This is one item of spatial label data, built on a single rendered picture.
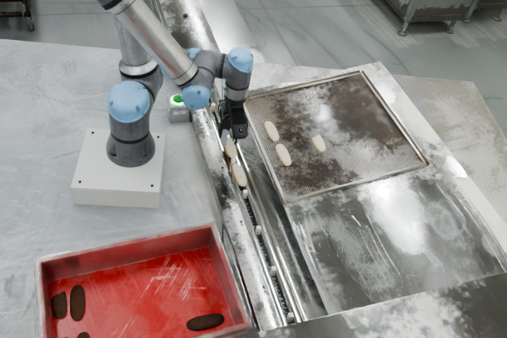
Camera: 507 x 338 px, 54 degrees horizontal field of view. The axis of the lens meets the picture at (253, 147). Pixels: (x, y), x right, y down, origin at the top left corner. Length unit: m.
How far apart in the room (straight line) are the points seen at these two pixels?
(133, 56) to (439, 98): 1.35
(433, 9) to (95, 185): 3.37
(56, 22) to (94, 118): 2.14
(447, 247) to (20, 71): 1.62
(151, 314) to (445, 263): 0.81
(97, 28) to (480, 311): 3.30
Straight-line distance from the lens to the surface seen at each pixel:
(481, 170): 2.04
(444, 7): 4.40
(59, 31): 3.81
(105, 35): 3.75
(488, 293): 1.03
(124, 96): 1.45
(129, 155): 1.53
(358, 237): 1.49
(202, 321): 1.35
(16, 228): 1.57
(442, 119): 2.18
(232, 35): 2.32
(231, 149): 1.65
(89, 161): 1.59
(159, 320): 1.36
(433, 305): 0.96
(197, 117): 1.78
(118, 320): 1.37
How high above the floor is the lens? 2.06
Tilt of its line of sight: 45 degrees down
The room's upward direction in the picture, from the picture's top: 11 degrees clockwise
